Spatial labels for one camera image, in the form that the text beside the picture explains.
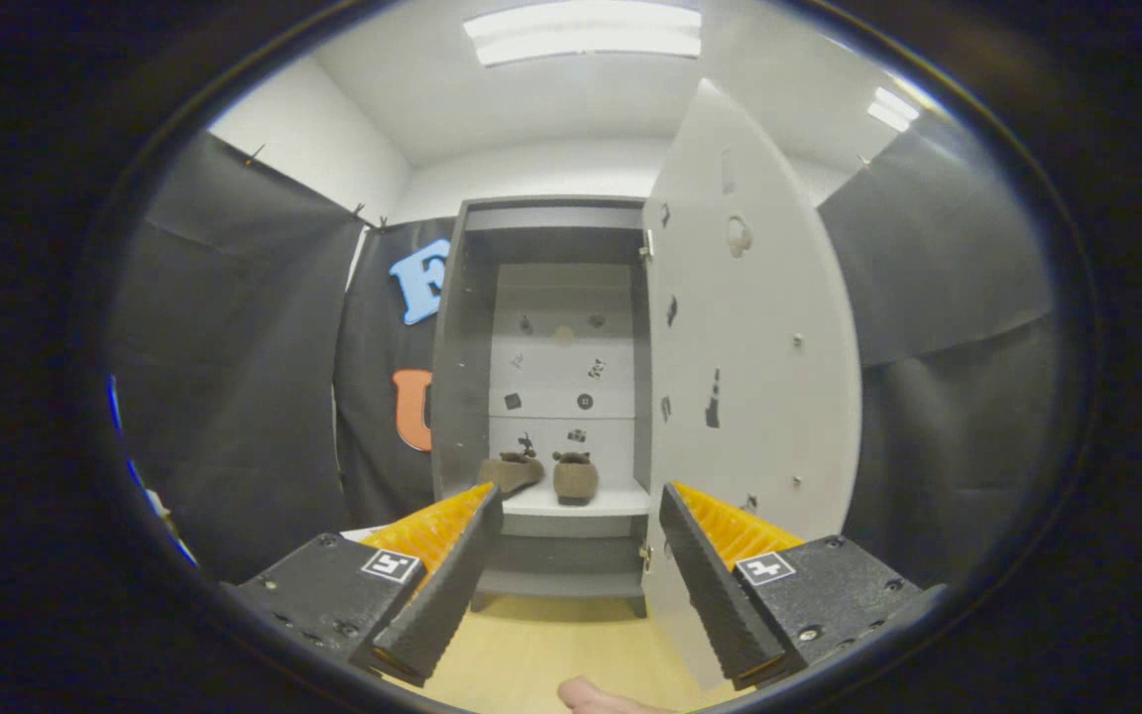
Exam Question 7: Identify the long ceiling light panel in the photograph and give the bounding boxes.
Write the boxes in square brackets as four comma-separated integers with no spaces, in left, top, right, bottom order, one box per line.
[462,0,703,68]

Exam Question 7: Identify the grey shoe cabinet door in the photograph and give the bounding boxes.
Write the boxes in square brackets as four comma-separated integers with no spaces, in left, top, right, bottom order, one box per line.
[642,79,863,692]

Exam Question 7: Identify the white cabinet shelf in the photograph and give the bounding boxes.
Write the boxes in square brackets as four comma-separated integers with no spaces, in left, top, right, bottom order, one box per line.
[500,481,651,519]

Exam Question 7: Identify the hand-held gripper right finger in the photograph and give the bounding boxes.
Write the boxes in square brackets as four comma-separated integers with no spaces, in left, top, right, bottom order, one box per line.
[658,481,947,692]

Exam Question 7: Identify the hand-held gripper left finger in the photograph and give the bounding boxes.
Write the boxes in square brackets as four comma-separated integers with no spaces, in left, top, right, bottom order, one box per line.
[224,482,505,688]

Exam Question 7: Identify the black backdrop cloth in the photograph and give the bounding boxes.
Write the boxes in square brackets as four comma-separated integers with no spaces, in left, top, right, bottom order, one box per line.
[110,111,1068,586]

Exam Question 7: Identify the small ceiling light panel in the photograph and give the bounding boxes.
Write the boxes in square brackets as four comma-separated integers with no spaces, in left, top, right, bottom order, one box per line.
[866,86,921,133]

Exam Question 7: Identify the grey shoe cabinet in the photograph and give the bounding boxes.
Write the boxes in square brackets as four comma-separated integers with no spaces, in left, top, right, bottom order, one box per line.
[429,195,653,618]

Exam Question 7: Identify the brown fuzzy shoe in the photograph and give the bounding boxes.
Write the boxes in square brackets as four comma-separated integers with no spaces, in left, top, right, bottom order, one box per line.
[477,451,546,495]
[552,451,600,507]

